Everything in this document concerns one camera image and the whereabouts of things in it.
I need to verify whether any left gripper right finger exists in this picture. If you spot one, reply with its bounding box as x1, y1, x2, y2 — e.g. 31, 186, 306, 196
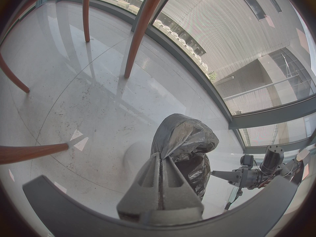
162, 157, 205, 219

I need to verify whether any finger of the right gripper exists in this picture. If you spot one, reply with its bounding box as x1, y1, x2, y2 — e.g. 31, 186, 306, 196
212, 171, 235, 181

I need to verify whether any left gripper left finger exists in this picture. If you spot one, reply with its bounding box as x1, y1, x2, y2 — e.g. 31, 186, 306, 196
117, 153, 161, 218

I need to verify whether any black plastic bag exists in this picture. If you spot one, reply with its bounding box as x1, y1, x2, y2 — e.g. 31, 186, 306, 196
151, 113, 220, 202

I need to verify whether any window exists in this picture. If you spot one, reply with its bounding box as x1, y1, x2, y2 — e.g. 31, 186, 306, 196
15, 0, 316, 162

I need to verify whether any white cushioned wooden chair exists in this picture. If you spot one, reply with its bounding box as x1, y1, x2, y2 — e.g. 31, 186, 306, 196
0, 0, 171, 166

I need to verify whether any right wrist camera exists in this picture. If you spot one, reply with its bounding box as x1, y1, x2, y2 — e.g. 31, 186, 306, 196
240, 155, 255, 169

